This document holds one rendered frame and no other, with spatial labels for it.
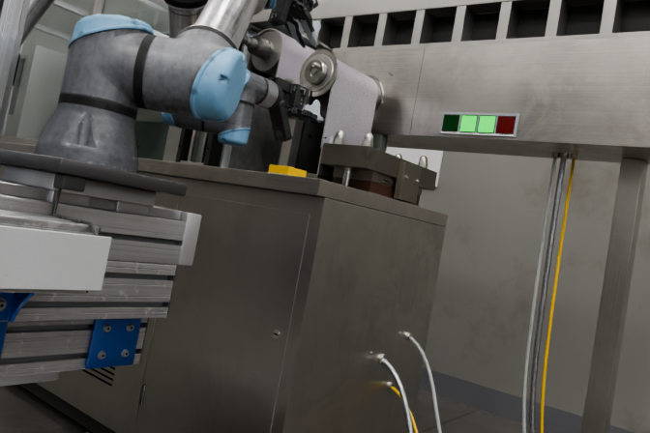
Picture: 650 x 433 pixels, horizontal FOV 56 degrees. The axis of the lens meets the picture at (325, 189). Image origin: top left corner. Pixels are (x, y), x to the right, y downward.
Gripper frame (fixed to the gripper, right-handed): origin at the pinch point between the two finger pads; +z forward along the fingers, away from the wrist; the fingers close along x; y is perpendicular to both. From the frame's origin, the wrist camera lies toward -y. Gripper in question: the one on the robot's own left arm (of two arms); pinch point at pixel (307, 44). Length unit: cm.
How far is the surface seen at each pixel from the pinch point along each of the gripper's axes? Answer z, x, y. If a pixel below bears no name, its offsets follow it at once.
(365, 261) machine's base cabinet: 41, -30, -42
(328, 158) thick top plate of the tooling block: 24.7, -11.1, -21.0
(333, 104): 18.1, -4.7, -4.3
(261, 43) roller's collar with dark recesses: 1.2, 23.4, 5.1
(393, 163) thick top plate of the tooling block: 33.6, -24.5, -11.0
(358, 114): 28.0, -4.8, 4.6
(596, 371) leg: 94, -77, -22
